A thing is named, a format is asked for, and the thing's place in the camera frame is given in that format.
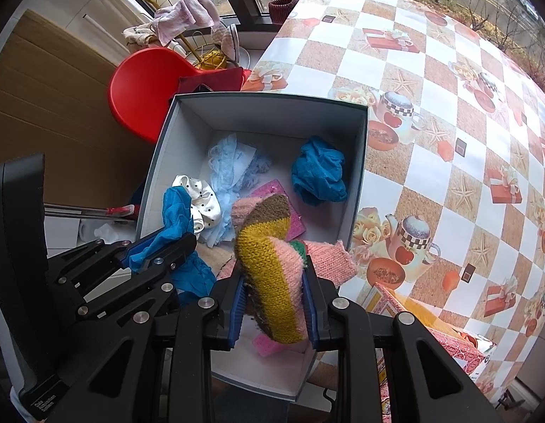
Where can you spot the colourful striped knitted cloth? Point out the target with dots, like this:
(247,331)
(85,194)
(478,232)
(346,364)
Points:
(272,282)

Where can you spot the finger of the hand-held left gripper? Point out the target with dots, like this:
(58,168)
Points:
(138,249)
(166,266)

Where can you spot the metal pole with red tip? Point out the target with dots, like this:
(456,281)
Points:
(118,211)

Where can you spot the checkered printed tablecloth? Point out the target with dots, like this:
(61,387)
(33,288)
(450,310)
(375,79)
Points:
(431,110)

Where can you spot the red patterned carton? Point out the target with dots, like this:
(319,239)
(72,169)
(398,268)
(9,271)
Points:
(448,346)

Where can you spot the dark red ribbed pot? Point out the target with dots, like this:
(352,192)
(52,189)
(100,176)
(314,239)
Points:
(279,9)

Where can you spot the light blue lace scrunchie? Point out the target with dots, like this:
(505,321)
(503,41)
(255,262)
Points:
(230,163)

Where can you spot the pink sponge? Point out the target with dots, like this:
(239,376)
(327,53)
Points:
(268,346)
(274,190)

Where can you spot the red plastic chair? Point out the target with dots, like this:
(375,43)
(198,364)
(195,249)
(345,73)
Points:
(144,88)

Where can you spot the brown cardboard sheet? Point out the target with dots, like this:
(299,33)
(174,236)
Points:
(56,97)

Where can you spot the white polka dot scrunchie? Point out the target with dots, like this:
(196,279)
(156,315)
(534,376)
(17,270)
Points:
(204,202)

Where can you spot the grey box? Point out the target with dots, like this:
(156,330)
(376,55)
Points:
(263,119)

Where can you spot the blue fabric scrunchie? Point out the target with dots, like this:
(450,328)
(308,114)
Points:
(177,211)
(318,176)

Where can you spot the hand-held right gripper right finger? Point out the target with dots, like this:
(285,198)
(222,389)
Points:
(310,313)

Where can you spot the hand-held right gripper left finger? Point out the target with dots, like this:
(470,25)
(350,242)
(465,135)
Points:
(237,313)

